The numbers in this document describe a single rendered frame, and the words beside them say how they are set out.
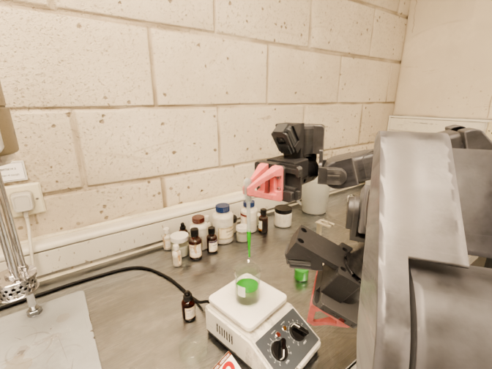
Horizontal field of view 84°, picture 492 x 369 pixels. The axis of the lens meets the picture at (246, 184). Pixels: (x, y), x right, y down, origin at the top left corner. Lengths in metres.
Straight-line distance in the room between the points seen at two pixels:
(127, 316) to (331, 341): 0.45
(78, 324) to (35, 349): 0.08
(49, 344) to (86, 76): 0.63
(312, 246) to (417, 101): 1.56
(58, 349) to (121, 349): 0.12
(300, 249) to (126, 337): 0.43
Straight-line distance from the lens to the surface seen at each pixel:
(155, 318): 0.72
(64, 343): 0.72
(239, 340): 0.57
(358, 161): 0.58
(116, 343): 0.70
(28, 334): 0.78
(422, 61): 1.91
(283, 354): 0.55
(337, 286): 0.44
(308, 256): 0.42
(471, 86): 1.81
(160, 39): 0.95
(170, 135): 0.95
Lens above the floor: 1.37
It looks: 17 degrees down
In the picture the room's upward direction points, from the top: straight up
